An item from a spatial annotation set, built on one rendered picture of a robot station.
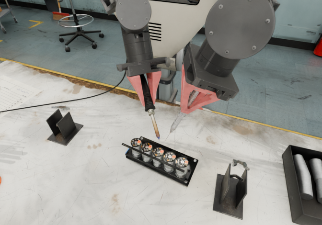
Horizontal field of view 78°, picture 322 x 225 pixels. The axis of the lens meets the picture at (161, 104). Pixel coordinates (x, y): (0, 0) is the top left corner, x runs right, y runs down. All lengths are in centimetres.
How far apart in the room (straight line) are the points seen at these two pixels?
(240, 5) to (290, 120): 175
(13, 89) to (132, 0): 61
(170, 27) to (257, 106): 137
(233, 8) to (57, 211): 46
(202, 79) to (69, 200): 37
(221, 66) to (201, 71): 3
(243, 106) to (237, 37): 169
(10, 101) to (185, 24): 61
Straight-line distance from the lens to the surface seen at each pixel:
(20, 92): 83
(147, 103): 45
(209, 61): 28
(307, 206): 54
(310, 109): 212
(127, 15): 35
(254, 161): 55
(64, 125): 57
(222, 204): 47
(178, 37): 71
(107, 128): 59
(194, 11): 67
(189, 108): 35
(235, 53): 20
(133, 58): 42
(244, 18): 19
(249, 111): 184
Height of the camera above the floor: 118
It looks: 42 degrees down
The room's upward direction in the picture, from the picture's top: straight up
